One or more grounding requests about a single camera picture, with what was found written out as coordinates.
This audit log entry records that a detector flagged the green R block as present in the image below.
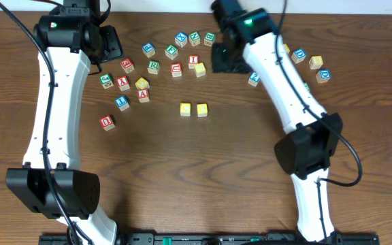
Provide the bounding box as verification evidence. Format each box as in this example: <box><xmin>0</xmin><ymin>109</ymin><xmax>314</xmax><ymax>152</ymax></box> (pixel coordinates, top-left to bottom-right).
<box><xmin>147</xmin><ymin>60</ymin><xmax>160</xmax><ymax>75</ymax></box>

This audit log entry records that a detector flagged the yellow o block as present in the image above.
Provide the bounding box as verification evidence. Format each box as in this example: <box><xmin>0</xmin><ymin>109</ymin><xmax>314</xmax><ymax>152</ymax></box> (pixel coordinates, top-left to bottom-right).
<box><xmin>194</xmin><ymin>63</ymin><xmax>206</xmax><ymax>78</ymax></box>
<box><xmin>197</xmin><ymin>103</ymin><xmax>208</xmax><ymax>117</ymax></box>

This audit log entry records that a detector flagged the yellow C block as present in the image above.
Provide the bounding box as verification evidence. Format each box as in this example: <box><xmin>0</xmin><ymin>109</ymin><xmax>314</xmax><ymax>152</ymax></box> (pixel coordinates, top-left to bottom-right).
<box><xmin>180</xmin><ymin>103</ymin><xmax>191</xmax><ymax>116</ymax></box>

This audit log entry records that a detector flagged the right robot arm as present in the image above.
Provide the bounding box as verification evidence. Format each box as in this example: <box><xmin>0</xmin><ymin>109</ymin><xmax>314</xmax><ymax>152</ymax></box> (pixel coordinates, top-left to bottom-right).
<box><xmin>210</xmin><ymin>0</ymin><xmax>342</xmax><ymax>242</ymax></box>

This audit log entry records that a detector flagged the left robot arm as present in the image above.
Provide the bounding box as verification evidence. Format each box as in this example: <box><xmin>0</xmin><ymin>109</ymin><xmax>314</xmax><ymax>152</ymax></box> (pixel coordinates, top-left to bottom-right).
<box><xmin>5</xmin><ymin>0</ymin><xmax>125</xmax><ymax>244</ymax></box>

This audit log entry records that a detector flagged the red E block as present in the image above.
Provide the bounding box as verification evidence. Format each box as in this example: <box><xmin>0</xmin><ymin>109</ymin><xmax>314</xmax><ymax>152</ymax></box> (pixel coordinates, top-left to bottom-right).
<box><xmin>120</xmin><ymin>58</ymin><xmax>135</xmax><ymax>74</ymax></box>

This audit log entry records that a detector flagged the green B block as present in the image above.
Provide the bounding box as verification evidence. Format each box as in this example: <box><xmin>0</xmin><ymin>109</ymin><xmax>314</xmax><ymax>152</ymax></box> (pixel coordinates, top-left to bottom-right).
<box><xmin>203</xmin><ymin>32</ymin><xmax>216</xmax><ymax>47</ymax></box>

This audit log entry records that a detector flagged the green J block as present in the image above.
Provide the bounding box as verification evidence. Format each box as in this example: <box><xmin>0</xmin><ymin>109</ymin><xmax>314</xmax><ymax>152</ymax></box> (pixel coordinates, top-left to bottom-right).
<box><xmin>99</xmin><ymin>73</ymin><xmax>114</xmax><ymax>89</ymax></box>

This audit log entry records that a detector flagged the blue 2 block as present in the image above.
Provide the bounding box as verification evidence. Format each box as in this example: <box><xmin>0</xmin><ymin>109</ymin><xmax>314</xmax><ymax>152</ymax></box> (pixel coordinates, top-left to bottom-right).
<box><xmin>248</xmin><ymin>72</ymin><xmax>261</xmax><ymax>86</ymax></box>

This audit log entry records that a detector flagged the red I block left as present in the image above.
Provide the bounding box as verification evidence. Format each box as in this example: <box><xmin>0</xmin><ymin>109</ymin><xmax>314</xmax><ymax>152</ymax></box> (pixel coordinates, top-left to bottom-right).
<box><xmin>189</xmin><ymin>55</ymin><xmax>199</xmax><ymax>69</ymax></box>

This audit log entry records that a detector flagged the green N block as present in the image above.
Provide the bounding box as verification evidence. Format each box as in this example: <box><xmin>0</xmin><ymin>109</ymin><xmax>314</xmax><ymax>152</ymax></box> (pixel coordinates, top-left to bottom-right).
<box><xmin>189</xmin><ymin>31</ymin><xmax>201</xmax><ymax>46</ymax></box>

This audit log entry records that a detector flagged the blue P block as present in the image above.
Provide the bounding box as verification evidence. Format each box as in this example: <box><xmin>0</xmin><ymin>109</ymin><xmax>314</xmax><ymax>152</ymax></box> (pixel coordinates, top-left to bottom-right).
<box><xmin>142</xmin><ymin>42</ymin><xmax>155</xmax><ymax>58</ymax></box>

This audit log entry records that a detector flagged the yellow tilted block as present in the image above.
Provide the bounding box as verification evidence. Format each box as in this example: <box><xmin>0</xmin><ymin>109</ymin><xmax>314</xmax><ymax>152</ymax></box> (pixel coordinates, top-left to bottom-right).
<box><xmin>135</xmin><ymin>78</ymin><xmax>150</xmax><ymax>90</ymax></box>

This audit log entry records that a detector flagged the blue X block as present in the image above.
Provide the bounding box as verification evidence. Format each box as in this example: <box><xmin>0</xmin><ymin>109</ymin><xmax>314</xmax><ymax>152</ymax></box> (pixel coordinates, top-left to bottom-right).
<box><xmin>175</xmin><ymin>32</ymin><xmax>188</xmax><ymax>48</ymax></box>

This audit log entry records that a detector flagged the red U block upper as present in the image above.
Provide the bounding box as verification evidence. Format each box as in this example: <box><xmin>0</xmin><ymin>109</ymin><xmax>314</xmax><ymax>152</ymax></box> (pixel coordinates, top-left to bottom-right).
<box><xmin>171</xmin><ymin>63</ymin><xmax>182</xmax><ymax>78</ymax></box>

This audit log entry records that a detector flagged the red u block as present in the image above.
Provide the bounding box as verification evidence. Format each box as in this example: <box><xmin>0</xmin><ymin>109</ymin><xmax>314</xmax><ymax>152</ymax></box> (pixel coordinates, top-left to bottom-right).
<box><xmin>99</xmin><ymin>115</ymin><xmax>115</xmax><ymax>131</ymax></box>
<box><xmin>171</xmin><ymin>63</ymin><xmax>182</xmax><ymax>78</ymax></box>

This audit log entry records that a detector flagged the blue L block left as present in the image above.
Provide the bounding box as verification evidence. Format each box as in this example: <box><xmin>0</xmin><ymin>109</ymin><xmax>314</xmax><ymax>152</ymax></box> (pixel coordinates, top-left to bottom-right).
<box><xmin>114</xmin><ymin>95</ymin><xmax>130</xmax><ymax>111</ymax></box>

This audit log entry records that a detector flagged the red A block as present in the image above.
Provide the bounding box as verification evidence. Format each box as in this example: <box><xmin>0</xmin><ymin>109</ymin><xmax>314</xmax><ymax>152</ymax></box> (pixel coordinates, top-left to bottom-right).
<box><xmin>137</xmin><ymin>89</ymin><xmax>150</xmax><ymax>103</ymax></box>

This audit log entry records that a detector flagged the green F block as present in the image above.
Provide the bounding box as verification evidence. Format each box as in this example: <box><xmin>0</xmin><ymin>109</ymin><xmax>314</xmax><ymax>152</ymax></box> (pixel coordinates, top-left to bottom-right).
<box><xmin>165</xmin><ymin>44</ymin><xmax>178</xmax><ymax>60</ymax></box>

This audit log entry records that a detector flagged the yellow ball picture block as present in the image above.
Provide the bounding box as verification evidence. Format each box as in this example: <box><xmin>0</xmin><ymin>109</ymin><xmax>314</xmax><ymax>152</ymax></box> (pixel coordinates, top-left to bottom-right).
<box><xmin>283</xmin><ymin>44</ymin><xmax>290</xmax><ymax>54</ymax></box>

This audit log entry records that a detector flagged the blue D block upper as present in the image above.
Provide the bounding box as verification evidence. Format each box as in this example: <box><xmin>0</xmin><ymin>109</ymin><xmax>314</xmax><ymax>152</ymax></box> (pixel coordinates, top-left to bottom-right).
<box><xmin>291</xmin><ymin>48</ymin><xmax>307</xmax><ymax>63</ymax></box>

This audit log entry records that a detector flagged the blue d block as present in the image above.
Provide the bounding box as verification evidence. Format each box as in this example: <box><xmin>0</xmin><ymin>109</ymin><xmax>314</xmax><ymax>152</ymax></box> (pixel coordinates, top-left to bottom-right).
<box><xmin>291</xmin><ymin>48</ymin><xmax>307</xmax><ymax>63</ymax></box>
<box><xmin>316</xmin><ymin>69</ymin><xmax>331</xmax><ymax>83</ymax></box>

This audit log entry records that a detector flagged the red U block lower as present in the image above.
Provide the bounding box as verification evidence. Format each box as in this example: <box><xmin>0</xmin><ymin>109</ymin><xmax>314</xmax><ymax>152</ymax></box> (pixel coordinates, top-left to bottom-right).
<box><xmin>99</xmin><ymin>115</ymin><xmax>115</xmax><ymax>131</ymax></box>

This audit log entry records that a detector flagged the green 7 block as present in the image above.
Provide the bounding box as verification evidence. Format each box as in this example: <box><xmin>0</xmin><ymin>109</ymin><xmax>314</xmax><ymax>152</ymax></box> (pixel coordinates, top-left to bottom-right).
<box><xmin>304</xmin><ymin>81</ymin><xmax>310</xmax><ymax>92</ymax></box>

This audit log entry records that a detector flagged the yellow 8 block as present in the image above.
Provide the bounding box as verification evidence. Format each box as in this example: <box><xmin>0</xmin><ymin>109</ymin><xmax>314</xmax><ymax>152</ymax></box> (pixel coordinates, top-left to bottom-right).
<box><xmin>309</xmin><ymin>56</ymin><xmax>323</xmax><ymax>70</ymax></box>

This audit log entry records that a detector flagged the blue D block lower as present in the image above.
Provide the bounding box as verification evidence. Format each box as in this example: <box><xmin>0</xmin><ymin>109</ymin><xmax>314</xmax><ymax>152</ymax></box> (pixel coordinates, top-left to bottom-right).
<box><xmin>316</xmin><ymin>69</ymin><xmax>331</xmax><ymax>83</ymax></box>

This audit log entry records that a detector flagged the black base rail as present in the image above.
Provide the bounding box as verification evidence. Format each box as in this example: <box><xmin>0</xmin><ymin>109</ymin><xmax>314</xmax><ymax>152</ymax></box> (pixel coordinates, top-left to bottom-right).
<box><xmin>38</xmin><ymin>231</ymin><xmax>380</xmax><ymax>245</ymax></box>

